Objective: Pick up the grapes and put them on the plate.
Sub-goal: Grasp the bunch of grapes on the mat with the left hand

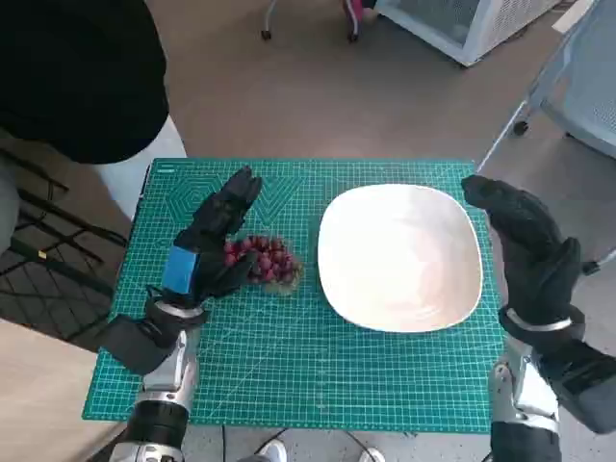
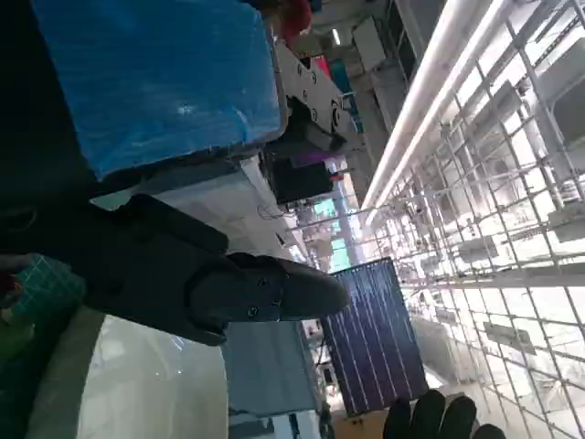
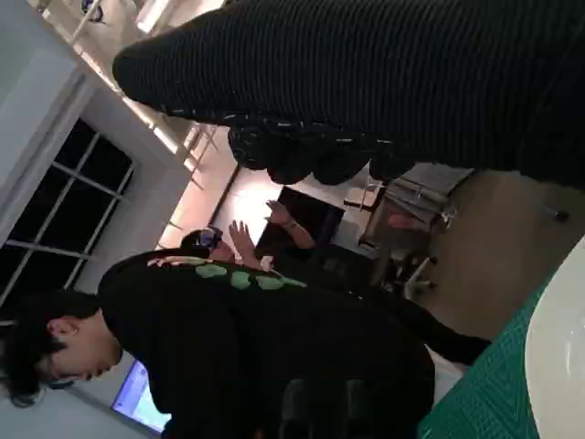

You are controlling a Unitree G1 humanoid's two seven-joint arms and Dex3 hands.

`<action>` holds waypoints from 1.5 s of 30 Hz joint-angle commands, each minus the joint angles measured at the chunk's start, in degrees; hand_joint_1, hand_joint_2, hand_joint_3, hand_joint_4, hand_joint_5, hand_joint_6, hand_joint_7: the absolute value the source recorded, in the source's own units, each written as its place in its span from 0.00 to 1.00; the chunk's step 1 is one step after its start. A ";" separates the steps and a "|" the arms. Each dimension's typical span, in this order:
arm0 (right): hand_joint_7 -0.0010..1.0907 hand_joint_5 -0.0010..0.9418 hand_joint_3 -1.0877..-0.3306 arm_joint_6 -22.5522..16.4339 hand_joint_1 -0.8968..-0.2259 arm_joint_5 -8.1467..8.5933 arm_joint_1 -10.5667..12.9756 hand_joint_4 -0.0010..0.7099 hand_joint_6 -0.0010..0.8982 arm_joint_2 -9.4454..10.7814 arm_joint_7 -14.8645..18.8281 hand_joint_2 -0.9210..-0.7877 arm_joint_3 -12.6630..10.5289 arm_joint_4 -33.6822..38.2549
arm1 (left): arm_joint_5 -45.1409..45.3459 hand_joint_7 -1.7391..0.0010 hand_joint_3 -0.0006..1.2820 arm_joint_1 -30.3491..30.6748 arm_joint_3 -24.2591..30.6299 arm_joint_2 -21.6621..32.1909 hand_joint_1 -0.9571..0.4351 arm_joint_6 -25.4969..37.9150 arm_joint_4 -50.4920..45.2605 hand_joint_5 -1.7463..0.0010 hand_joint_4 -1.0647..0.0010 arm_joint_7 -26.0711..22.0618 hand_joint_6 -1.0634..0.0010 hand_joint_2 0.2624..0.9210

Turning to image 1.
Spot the grey mesh chair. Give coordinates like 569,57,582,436
475,0,616,278

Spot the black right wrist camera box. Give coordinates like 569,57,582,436
538,336,616,435

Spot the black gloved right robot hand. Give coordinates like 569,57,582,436
460,174,583,325

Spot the black wire rack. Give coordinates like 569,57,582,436
0,143,131,338

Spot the chair base with casters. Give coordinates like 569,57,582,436
259,0,379,43

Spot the white square plate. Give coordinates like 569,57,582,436
317,185,484,333

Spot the person in black top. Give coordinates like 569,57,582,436
0,0,189,225

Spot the green cutting mat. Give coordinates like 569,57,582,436
80,157,506,434

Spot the red toy grape bunch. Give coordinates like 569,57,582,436
222,234,304,291

